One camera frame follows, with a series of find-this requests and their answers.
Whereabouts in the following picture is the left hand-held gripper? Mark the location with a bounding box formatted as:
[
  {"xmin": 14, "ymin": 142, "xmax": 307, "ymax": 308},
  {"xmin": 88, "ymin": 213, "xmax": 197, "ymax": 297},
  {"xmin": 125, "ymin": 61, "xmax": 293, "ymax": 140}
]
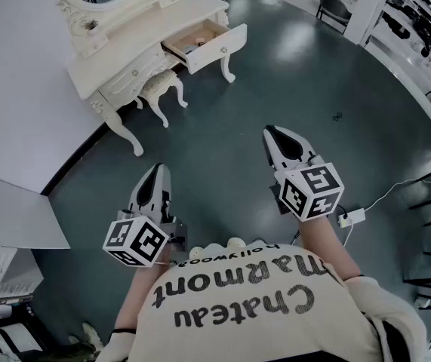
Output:
[{"xmin": 103, "ymin": 163, "xmax": 188, "ymax": 268}]

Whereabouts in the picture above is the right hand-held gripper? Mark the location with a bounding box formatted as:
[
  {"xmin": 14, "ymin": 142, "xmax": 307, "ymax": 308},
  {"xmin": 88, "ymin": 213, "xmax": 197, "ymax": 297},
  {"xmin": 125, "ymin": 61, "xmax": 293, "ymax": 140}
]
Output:
[{"xmin": 263, "ymin": 125, "xmax": 344, "ymax": 222}]

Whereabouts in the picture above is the white wooden drawer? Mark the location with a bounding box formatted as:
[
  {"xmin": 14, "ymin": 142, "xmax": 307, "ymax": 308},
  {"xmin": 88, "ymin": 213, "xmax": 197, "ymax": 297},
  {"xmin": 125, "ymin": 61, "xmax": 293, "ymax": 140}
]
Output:
[{"xmin": 161, "ymin": 18, "xmax": 248, "ymax": 75}]

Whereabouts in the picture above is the person's left forearm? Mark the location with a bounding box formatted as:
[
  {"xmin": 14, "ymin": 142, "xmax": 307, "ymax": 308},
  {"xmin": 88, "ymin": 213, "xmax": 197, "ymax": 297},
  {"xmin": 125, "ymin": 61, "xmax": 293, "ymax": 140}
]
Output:
[{"xmin": 113, "ymin": 247, "xmax": 173, "ymax": 333}]

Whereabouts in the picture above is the person's right forearm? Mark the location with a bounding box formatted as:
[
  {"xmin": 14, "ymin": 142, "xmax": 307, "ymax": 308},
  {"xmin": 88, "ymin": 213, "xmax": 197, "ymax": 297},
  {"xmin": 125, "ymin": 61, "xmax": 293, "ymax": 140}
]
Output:
[{"xmin": 297, "ymin": 215, "xmax": 364, "ymax": 281}]

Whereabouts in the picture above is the white ornate dressing table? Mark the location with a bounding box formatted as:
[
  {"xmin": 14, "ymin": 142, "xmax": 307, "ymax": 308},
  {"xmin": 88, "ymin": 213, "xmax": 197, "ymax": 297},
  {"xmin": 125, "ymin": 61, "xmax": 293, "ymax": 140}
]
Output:
[{"xmin": 52, "ymin": 0, "xmax": 248, "ymax": 157}]

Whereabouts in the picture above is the white power adapter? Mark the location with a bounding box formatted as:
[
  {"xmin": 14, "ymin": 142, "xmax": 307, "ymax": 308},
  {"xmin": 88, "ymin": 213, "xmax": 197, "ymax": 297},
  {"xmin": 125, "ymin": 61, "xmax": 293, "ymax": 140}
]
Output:
[{"xmin": 337, "ymin": 208, "xmax": 367, "ymax": 229}]

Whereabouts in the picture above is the white cushioned stool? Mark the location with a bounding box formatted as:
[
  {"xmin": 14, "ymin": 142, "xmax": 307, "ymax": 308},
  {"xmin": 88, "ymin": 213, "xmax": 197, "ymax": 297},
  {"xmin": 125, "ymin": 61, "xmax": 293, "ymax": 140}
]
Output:
[{"xmin": 136, "ymin": 68, "xmax": 189, "ymax": 129}]

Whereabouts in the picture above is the grey flat board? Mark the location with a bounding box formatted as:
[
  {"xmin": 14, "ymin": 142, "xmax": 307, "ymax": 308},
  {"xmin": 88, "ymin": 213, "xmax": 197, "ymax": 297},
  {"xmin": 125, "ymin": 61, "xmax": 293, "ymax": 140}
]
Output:
[{"xmin": 0, "ymin": 167, "xmax": 71, "ymax": 250}]

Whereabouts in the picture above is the white shelf unit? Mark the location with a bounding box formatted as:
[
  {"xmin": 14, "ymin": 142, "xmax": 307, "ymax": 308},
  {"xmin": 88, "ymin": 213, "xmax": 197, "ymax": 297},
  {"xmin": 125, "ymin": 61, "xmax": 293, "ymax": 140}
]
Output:
[{"xmin": 345, "ymin": 0, "xmax": 431, "ymax": 150}]

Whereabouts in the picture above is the cream printed shirt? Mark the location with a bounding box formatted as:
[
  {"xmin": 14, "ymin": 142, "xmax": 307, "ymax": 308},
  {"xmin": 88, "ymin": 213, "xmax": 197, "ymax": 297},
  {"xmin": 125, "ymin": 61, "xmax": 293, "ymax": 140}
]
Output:
[{"xmin": 96, "ymin": 243, "xmax": 429, "ymax": 362}]

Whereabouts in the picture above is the dark crumpled cloth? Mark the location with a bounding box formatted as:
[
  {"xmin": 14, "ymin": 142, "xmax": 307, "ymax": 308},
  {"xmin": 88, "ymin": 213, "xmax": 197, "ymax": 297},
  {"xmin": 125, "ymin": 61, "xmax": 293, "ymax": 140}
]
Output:
[{"xmin": 48, "ymin": 341, "xmax": 99, "ymax": 362}]

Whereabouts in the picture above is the white power cable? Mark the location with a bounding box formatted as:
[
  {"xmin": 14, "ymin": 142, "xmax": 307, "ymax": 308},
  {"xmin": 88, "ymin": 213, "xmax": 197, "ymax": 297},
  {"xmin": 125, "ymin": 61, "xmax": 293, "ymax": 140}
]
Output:
[{"xmin": 362, "ymin": 178, "xmax": 431, "ymax": 213}]

